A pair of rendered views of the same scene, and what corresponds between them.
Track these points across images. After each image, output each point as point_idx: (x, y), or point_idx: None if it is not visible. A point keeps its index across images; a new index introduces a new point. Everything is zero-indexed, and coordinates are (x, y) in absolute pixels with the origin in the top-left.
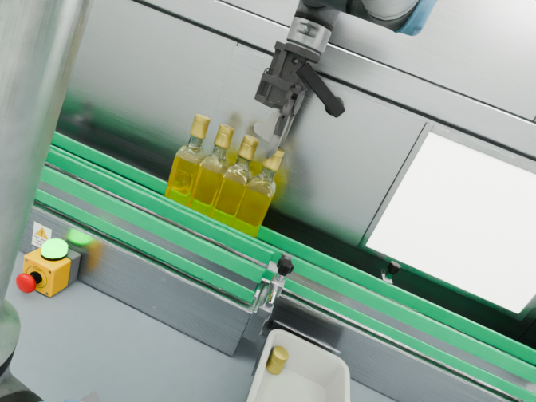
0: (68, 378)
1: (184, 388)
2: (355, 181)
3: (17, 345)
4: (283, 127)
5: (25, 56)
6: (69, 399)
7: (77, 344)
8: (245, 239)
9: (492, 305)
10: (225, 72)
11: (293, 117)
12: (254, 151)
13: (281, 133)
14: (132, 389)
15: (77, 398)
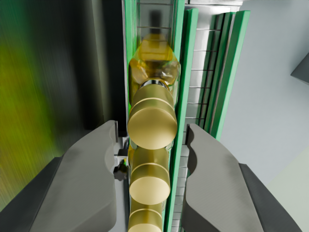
0: (263, 99)
1: (254, 36)
2: None
3: (251, 130)
4: (271, 195)
5: None
6: (274, 91)
7: (242, 109)
8: (190, 56)
9: None
10: None
11: (77, 226)
12: (157, 156)
13: (251, 172)
14: (263, 66)
15: (273, 89)
